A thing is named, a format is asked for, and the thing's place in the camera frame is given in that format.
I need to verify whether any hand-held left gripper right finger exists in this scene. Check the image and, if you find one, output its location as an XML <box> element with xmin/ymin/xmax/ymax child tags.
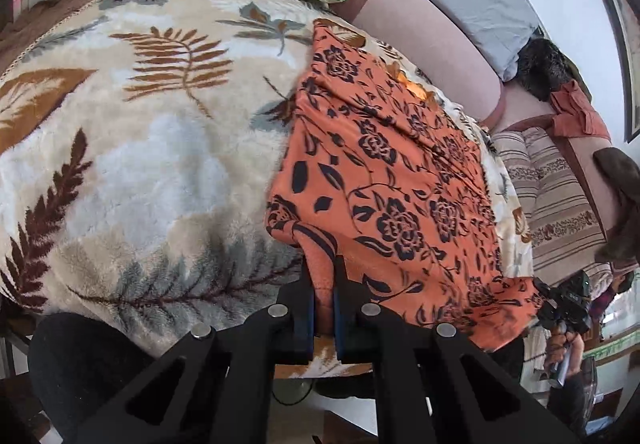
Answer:
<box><xmin>332</xmin><ymin>254</ymin><xmax>582</xmax><ymax>444</ymax></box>

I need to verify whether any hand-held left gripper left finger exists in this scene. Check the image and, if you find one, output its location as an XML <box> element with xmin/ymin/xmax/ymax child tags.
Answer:
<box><xmin>75</xmin><ymin>258</ymin><xmax>315</xmax><ymax>444</ymax></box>

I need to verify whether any orange black floral garment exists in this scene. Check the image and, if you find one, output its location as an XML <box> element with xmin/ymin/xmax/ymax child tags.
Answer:
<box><xmin>263</xmin><ymin>18</ymin><xmax>543</xmax><ymax>353</ymax></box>

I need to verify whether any person's right forearm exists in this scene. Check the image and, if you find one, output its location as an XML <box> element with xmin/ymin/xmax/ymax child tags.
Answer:
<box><xmin>550</xmin><ymin>371</ymin><xmax>592</xmax><ymax>440</ymax></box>

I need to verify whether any person's right hand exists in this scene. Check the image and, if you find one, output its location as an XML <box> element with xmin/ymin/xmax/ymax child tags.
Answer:
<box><xmin>544</xmin><ymin>328</ymin><xmax>587</xmax><ymax>389</ymax></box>

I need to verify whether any striped beige cushion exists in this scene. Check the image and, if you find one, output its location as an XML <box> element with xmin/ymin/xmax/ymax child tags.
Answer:
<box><xmin>492</xmin><ymin>127</ymin><xmax>624</xmax><ymax>286</ymax></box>

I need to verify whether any brown cloth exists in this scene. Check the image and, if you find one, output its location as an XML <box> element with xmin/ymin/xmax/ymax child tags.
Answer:
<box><xmin>592</xmin><ymin>147</ymin><xmax>640</xmax><ymax>271</ymax></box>

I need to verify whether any rust orange cloth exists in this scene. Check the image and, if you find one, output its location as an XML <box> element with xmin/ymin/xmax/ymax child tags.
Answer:
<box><xmin>547</xmin><ymin>79</ymin><xmax>612</xmax><ymax>141</ymax></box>

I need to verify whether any black round seat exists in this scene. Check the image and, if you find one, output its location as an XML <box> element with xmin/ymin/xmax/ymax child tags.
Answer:
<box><xmin>27</xmin><ymin>313</ymin><xmax>157</xmax><ymax>444</ymax></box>

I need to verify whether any leaf print fleece blanket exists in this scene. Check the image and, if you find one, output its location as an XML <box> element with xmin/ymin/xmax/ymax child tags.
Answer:
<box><xmin>0</xmin><ymin>0</ymin><xmax>536</xmax><ymax>381</ymax></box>

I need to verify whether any dark furry cloth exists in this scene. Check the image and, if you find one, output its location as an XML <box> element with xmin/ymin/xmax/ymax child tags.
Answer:
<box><xmin>517</xmin><ymin>38</ymin><xmax>577</xmax><ymax>101</ymax></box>

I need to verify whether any dark window frame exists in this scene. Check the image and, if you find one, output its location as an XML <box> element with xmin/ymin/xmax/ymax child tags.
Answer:
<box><xmin>575</xmin><ymin>0</ymin><xmax>640</xmax><ymax>143</ymax></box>

